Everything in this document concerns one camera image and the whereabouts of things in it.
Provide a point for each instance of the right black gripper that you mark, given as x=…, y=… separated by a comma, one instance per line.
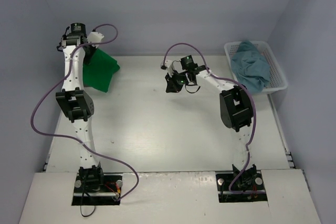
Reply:
x=171, y=85

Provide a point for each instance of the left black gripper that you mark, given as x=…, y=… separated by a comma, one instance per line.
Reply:
x=89, y=51

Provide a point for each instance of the green t shirt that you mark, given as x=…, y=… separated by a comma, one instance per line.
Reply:
x=99, y=72

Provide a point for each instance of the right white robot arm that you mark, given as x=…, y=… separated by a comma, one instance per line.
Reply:
x=235, y=107

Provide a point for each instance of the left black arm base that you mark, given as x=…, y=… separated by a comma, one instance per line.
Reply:
x=93, y=187

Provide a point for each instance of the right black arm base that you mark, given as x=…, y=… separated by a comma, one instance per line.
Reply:
x=249, y=187

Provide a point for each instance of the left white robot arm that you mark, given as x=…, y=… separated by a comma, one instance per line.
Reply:
x=75, y=103

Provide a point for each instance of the blue t shirt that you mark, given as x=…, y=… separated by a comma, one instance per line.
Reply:
x=250, y=67

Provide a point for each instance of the white laundry basket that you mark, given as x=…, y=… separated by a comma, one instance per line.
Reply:
x=278, y=80

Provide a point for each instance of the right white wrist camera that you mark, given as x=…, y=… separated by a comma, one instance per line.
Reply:
x=168, y=66

